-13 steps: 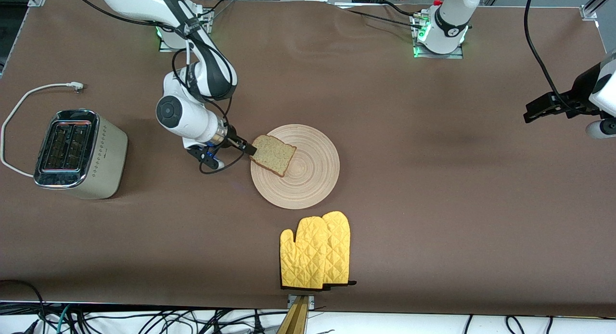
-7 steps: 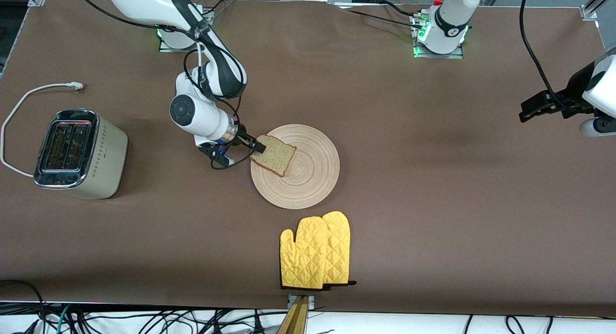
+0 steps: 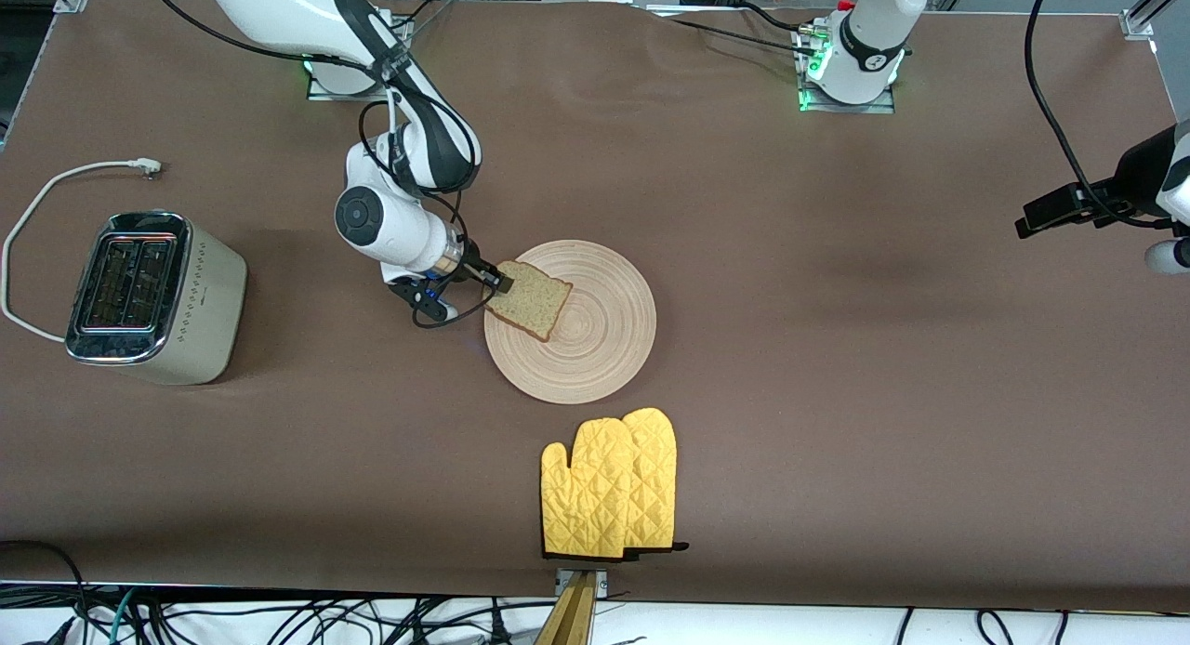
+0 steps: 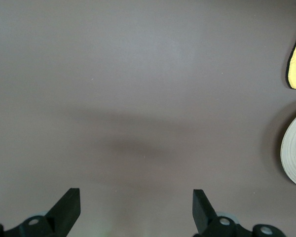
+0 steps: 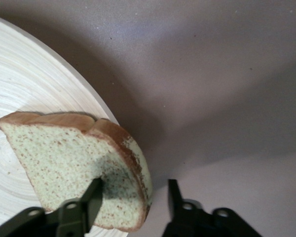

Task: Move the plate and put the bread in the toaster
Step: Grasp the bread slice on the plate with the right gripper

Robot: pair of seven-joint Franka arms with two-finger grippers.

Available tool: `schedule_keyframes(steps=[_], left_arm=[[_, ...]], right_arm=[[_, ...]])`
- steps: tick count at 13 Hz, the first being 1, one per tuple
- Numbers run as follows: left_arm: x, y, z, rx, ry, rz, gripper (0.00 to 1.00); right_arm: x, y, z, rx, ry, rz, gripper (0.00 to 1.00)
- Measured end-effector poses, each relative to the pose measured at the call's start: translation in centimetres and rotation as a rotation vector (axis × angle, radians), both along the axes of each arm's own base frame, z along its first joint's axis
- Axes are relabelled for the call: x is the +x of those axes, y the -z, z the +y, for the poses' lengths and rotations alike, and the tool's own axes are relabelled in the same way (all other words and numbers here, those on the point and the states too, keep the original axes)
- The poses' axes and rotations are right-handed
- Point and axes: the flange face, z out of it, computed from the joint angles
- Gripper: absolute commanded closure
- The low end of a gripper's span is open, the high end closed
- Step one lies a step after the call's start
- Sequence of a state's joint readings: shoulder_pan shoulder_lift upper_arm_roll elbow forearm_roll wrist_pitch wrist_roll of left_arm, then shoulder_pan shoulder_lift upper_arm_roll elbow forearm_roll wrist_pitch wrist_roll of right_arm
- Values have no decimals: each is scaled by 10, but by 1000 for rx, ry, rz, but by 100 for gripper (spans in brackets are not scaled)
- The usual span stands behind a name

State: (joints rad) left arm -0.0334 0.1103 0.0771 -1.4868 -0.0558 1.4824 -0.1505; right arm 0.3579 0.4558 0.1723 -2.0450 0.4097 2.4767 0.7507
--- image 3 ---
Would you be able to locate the slice of brown bread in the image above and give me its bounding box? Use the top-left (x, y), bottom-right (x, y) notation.
top-left (483, 260), bottom-right (574, 343)

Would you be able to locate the round wooden plate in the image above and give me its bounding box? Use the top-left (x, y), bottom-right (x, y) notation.
top-left (483, 240), bottom-right (657, 405)

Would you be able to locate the cream toaster with chrome top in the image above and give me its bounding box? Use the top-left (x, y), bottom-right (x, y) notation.
top-left (63, 210), bottom-right (249, 387)

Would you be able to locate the yellow quilted oven mitt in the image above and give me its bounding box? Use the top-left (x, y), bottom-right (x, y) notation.
top-left (621, 407), bottom-right (691, 555)
top-left (540, 417), bottom-right (637, 560)

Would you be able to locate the brown table cover sheet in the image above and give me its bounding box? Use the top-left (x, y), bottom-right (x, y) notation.
top-left (0, 0), bottom-right (1190, 613)

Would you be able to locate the aluminium frame profile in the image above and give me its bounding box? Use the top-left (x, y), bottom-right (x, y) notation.
top-left (1120, 0), bottom-right (1190, 40)

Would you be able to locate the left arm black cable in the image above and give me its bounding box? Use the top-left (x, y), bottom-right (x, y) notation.
top-left (1023, 0), bottom-right (1168, 230)

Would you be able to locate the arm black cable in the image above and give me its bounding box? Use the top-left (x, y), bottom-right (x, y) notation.
top-left (147, 0), bottom-right (484, 330)
top-left (1023, 0), bottom-right (1168, 230)

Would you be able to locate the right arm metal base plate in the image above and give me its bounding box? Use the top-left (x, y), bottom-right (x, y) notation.
top-left (307, 18), bottom-right (410, 103)

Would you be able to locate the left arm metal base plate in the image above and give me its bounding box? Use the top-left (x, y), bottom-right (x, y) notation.
top-left (795, 27), bottom-right (898, 115)

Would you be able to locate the black cable at base plate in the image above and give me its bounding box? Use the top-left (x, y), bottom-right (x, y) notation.
top-left (381, 0), bottom-right (452, 34)

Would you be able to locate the metal mount bracket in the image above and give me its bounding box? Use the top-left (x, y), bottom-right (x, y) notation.
top-left (554, 568), bottom-right (610, 598)

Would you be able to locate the short black base cable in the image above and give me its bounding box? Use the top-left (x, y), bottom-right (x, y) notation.
top-left (739, 2), bottom-right (810, 34)

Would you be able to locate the long black base cable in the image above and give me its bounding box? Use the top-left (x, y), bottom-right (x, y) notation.
top-left (665, 18), bottom-right (810, 57)

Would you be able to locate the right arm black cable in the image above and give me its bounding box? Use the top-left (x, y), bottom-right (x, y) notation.
top-left (147, 0), bottom-right (484, 330)

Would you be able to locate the white toaster power cord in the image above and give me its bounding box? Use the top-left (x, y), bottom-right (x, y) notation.
top-left (0, 158), bottom-right (171, 344)

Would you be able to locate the yellow camera mount bar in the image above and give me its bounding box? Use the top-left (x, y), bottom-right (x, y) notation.
top-left (533, 571), bottom-right (597, 645)

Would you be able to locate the teal floor cable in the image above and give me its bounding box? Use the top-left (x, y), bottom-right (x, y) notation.
top-left (98, 587), bottom-right (140, 645)

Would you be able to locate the looped black floor cable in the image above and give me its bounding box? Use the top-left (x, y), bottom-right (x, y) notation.
top-left (0, 539), bottom-right (89, 645)

